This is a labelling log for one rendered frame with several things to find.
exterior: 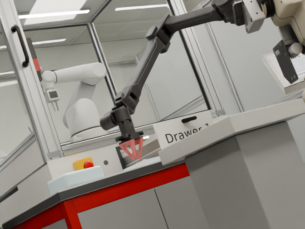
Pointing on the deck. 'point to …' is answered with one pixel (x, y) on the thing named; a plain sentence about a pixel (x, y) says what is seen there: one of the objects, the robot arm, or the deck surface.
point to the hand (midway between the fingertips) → (136, 157)
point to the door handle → (22, 44)
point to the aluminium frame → (40, 104)
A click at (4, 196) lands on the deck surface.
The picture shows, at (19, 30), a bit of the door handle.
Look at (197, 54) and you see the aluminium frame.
